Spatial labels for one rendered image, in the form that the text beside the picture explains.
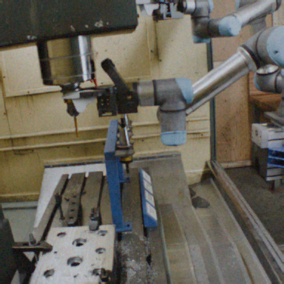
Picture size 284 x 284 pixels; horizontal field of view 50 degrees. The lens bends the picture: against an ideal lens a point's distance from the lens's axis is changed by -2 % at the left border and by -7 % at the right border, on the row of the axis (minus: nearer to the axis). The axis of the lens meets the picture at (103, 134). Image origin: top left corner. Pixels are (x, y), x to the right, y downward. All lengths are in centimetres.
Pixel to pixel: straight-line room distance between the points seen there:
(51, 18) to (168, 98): 37
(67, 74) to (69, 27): 13
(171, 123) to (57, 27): 40
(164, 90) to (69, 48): 28
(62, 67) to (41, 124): 123
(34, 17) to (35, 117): 129
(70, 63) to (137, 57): 110
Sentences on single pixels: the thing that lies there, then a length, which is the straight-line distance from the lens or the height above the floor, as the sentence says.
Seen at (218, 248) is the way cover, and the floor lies 75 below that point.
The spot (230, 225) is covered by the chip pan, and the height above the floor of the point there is 67.
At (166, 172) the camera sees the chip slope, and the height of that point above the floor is 80.
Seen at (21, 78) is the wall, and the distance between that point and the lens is 201.
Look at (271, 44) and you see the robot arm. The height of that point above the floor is 155.
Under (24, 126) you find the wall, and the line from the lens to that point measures 207.
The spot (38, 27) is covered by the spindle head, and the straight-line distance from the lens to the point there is 80.
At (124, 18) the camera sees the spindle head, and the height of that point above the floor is 165.
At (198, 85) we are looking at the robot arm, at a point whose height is 144.
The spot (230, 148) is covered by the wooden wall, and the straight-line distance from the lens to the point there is 392.
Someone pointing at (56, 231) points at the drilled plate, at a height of 99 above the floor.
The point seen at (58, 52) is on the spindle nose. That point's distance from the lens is 83.
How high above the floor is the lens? 159
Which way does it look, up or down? 16 degrees down
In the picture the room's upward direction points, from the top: 7 degrees counter-clockwise
